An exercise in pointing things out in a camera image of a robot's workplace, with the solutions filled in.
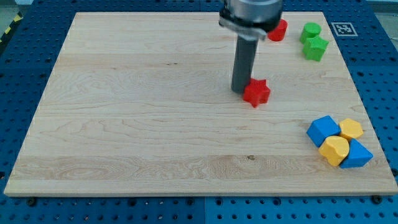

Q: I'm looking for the yellow heart block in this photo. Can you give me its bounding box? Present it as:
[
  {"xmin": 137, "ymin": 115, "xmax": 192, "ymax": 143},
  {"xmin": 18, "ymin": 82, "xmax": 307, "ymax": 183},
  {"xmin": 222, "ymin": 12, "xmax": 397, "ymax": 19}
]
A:
[{"xmin": 318, "ymin": 136, "xmax": 349, "ymax": 167}]

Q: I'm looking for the red star block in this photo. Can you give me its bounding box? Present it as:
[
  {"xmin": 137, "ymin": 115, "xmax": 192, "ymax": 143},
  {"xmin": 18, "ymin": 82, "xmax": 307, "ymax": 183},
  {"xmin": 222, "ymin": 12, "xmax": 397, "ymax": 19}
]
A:
[{"xmin": 243, "ymin": 78, "xmax": 271, "ymax": 108}]

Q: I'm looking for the yellow hexagon block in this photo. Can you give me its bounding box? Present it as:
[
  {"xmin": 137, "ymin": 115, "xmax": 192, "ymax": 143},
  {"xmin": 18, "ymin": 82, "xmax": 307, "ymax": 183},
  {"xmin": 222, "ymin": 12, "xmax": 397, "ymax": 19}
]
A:
[{"xmin": 338, "ymin": 118, "xmax": 364, "ymax": 141}]

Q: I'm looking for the white fiducial marker tag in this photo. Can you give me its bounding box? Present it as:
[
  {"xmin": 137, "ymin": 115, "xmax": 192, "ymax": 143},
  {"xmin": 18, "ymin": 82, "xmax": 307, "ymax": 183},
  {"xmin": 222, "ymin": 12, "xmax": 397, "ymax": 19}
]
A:
[{"xmin": 331, "ymin": 22, "xmax": 358, "ymax": 37}]

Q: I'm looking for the green cylinder block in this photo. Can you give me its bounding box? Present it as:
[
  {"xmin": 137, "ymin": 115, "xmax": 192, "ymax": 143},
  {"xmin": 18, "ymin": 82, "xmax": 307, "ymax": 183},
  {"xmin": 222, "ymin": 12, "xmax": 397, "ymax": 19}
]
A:
[{"xmin": 299, "ymin": 22, "xmax": 322, "ymax": 44}]

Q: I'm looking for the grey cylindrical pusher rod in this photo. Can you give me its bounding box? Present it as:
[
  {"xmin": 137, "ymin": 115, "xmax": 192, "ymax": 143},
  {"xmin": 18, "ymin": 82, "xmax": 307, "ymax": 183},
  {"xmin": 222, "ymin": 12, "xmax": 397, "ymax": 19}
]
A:
[{"xmin": 231, "ymin": 35, "xmax": 258, "ymax": 93}]

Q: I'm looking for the green star block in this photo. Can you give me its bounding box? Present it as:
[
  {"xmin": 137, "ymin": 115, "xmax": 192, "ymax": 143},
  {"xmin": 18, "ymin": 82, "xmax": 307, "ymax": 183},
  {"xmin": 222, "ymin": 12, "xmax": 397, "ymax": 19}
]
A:
[{"xmin": 303, "ymin": 35, "xmax": 329, "ymax": 62}]

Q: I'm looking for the blue triangle block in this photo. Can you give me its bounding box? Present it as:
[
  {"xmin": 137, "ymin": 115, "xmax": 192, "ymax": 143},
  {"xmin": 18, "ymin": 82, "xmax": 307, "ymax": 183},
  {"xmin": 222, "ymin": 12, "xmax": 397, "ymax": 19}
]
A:
[{"xmin": 339, "ymin": 138, "xmax": 374, "ymax": 169}]

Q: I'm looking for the wooden board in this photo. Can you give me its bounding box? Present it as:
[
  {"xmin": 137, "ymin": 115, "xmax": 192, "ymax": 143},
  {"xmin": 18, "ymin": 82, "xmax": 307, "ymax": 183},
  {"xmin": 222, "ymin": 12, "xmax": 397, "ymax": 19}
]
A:
[{"xmin": 4, "ymin": 12, "xmax": 397, "ymax": 197}]

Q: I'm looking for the red cylinder block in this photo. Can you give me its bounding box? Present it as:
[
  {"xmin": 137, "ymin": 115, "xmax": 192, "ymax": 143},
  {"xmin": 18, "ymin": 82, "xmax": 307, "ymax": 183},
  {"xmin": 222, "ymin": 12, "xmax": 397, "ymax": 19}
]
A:
[{"xmin": 267, "ymin": 19, "xmax": 288, "ymax": 42}]

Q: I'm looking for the blue cube block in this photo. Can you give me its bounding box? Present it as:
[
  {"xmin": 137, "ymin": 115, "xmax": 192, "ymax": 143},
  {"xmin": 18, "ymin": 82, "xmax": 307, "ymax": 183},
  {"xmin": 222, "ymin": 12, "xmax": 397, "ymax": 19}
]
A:
[{"xmin": 306, "ymin": 115, "xmax": 341, "ymax": 147}]

